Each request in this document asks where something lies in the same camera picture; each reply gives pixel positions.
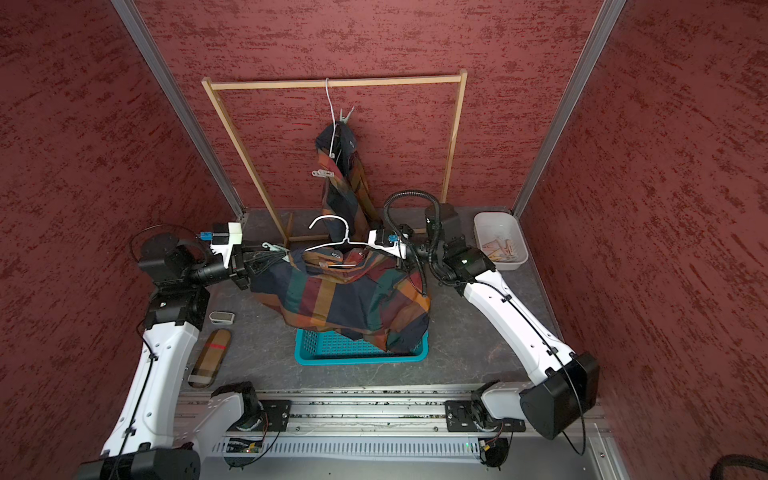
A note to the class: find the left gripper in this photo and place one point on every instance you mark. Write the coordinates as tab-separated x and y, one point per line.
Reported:
238	269

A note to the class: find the green clothespin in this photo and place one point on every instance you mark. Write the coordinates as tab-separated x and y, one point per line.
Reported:
274	247

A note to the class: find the plaid shirt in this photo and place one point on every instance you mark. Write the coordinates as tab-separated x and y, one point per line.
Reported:
347	193
362	294

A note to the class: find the white wire hanger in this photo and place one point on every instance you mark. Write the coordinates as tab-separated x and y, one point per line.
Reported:
331	150
337	240

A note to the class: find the white clothespin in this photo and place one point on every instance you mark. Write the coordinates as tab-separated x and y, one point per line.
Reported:
322	173

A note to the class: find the grey clothespin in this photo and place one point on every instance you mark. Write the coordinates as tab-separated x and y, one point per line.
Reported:
344	118

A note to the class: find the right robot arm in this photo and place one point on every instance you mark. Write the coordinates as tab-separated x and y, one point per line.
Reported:
562	385

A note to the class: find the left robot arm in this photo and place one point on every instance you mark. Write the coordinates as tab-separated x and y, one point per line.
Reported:
142	444

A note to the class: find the clothespins in tray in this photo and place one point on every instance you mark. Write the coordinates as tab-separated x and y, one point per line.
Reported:
501	250

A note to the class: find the wooden clothes rack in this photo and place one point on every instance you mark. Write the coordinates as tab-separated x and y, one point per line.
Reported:
285	228

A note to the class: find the small white box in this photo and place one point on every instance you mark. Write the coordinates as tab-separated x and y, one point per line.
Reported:
222	318

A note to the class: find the white plastic tray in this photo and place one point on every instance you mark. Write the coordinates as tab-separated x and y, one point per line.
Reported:
499	236

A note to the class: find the teal plastic basket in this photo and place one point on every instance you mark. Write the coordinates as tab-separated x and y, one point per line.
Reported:
333	349

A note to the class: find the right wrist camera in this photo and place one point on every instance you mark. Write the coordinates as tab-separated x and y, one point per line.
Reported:
387	241

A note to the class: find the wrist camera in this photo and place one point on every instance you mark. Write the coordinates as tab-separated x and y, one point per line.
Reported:
222	240
387	241

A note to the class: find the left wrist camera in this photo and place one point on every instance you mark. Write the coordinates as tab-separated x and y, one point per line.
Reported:
222	240

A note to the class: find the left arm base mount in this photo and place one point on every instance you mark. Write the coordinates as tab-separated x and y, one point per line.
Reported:
271	416

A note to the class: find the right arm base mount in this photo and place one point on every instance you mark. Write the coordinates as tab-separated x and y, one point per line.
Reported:
464	416

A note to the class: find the aluminium rail frame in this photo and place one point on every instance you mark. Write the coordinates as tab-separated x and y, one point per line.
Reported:
387	423

